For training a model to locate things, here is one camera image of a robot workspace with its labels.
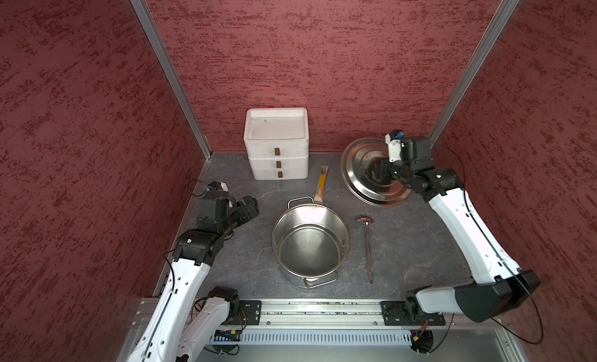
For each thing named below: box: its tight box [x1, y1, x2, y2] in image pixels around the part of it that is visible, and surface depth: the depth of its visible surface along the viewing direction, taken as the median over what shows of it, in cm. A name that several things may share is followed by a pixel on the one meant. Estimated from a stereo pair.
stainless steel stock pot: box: [271, 195, 351, 289], surface depth 89 cm
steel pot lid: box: [340, 137, 414, 208], surface depth 75 cm
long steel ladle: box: [355, 214, 374, 286], surface depth 91 cm
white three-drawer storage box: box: [243, 107, 310, 181], surface depth 101 cm
